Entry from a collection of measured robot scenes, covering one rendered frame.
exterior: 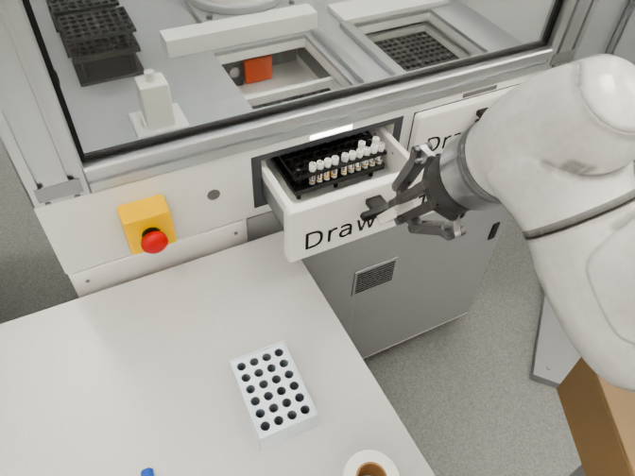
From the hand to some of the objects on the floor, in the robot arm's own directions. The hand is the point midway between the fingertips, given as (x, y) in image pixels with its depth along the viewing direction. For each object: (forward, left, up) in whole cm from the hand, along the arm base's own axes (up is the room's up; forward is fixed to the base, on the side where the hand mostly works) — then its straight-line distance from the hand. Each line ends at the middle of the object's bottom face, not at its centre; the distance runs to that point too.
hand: (395, 212), depth 80 cm
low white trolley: (-25, +37, -92) cm, 102 cm away
